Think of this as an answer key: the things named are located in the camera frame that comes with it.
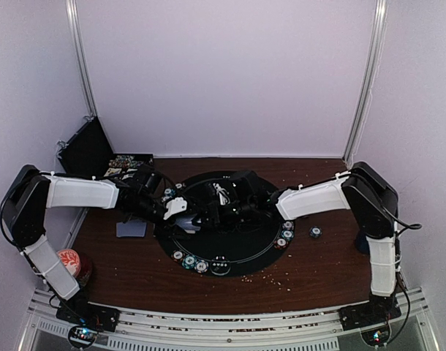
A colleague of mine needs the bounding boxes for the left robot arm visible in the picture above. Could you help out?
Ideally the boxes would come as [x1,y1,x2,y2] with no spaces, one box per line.
[0,165,202,325]

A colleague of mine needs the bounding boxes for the leftover cards on table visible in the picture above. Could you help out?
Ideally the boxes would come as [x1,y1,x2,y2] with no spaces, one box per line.
[116,221,147,238]

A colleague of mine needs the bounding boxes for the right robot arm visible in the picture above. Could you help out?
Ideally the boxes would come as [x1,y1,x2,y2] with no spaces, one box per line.
[193,162,422,323]

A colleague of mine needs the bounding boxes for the dark blue mug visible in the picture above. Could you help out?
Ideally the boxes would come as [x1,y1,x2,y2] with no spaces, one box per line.
[355,233,369,254]

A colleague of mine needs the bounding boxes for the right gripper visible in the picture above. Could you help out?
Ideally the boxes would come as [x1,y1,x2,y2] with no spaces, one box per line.
[193,198,255,230]

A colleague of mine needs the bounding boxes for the green chip stack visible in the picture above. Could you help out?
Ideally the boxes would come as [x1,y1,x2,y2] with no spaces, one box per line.
[309,226,322,238]

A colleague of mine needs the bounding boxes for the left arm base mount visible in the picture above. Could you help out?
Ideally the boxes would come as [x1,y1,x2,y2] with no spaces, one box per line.
[56,304,120,350]

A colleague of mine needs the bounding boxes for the red patterned tin can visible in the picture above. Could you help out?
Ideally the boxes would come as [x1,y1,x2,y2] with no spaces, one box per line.
[57,249,93,287]

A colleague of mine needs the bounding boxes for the aluminium front rail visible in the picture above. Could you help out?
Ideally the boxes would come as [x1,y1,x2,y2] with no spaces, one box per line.
[15,288,443,350]

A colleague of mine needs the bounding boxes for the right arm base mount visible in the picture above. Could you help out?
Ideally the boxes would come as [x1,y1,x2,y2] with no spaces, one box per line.
[339,302,401,347]

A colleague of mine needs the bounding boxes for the grey card deck box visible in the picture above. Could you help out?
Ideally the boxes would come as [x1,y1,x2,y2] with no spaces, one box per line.
[175,215,201,234]

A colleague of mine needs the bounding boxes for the round black poker mat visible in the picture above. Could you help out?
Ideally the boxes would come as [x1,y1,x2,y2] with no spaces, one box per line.
[154,172,294,277]

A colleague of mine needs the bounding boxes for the black poker set case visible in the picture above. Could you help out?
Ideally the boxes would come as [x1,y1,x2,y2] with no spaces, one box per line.
[57,116,154,177]

